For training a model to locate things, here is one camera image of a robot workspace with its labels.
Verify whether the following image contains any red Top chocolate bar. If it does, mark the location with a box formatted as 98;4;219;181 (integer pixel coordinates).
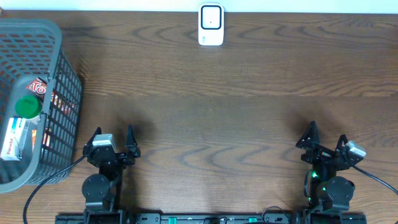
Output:
25;78;77;115

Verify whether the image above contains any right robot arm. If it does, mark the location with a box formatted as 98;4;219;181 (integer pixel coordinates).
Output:
295;121;355;223

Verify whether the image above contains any green lid jar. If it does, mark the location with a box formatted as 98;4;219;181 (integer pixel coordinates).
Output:
15;95;42;123

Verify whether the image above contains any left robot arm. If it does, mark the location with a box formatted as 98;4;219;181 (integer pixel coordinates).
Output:
81;125;141;223

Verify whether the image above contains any black left camera cable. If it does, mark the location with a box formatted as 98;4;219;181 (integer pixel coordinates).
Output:
22;155;86;224

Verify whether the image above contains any white barcode scanner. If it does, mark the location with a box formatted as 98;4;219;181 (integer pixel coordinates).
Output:
198;2;224;46

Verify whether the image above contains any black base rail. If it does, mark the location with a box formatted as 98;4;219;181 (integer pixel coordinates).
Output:
54;212;367;224

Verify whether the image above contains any orange snack packet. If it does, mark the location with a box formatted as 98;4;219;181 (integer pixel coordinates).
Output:
32;129;51;149

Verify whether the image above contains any white Panadol box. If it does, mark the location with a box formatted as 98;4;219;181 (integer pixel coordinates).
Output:
1;117;30;161

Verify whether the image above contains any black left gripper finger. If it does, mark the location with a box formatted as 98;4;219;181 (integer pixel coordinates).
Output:
87;127;101;146
125;124;141;157

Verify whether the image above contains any grey plastic basket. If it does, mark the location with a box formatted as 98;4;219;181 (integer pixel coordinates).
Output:
1;19;83;194

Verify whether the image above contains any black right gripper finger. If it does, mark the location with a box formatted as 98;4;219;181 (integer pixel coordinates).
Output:
335;134;348;156
295;121;320;149

